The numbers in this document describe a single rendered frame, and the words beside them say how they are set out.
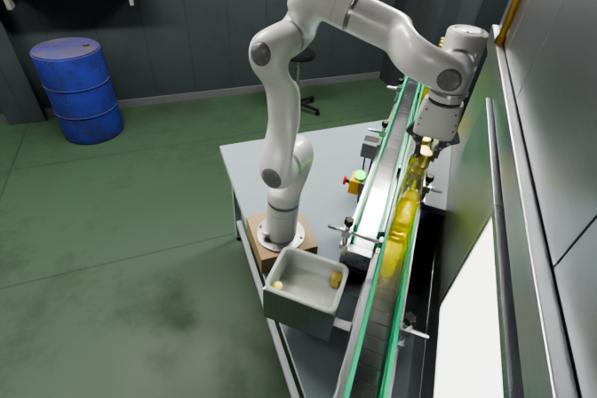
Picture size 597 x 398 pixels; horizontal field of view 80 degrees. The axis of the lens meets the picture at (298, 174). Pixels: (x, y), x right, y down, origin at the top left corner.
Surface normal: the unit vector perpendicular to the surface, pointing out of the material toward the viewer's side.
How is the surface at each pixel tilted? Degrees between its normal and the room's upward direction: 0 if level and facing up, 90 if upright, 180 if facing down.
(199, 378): 0
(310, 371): 0
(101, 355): 0
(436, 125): 92
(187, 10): 90
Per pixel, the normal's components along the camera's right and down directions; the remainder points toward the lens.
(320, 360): 0.05, -0.77
